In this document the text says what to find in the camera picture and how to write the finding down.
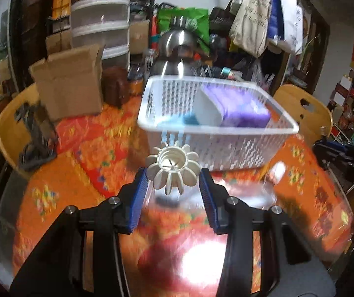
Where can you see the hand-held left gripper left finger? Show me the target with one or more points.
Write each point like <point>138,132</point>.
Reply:
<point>138,201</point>

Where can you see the stainless steel kettle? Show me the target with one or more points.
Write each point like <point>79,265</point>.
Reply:
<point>177,40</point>

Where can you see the shelf with boxes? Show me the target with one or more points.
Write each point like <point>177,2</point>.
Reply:
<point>353,108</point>

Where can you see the light blue cloth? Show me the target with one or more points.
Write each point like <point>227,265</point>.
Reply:
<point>186,120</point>

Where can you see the dark glass door cabinet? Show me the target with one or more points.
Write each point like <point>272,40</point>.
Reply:
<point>4,37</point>

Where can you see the white perforated plastic basket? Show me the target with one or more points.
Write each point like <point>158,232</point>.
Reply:
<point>226,148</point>

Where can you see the stacked plastic drawer tower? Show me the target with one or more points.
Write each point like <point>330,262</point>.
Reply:
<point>99,21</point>

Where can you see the green shopping bag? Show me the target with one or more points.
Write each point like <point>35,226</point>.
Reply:
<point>195,18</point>

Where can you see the wooden chair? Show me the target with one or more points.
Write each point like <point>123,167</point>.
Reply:
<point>7,130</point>
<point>294,105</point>

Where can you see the open cardboard box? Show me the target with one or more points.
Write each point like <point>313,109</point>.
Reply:
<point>68,83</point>

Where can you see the beige canvas tote bag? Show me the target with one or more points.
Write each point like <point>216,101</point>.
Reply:
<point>251,18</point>

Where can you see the orange box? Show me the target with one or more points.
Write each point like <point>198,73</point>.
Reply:
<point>62,4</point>

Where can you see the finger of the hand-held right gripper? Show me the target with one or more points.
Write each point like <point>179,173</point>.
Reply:
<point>328,154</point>

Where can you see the white tote bag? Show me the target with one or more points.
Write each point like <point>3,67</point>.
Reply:
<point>291,21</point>

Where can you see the black folding stand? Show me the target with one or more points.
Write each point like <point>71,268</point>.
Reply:
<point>38,142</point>

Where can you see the red floral tablecloth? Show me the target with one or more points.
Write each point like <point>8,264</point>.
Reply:
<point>81,167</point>

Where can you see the blue bag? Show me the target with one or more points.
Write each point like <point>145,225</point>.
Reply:
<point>276,18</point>

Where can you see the black bag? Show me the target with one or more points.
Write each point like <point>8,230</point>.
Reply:
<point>221,18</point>

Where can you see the white ribbed round toy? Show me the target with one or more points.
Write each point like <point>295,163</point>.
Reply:
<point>183,173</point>

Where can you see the small cardboard box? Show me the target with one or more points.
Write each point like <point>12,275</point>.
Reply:
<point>139,35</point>

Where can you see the purple tissue packet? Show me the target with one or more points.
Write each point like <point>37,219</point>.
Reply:
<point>242,111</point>

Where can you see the brown jar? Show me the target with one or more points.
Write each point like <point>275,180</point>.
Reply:
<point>115,86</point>

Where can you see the flat cardboard box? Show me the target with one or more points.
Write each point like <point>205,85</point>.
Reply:
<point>58,43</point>

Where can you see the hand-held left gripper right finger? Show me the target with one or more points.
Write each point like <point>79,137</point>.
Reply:
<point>209,201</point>

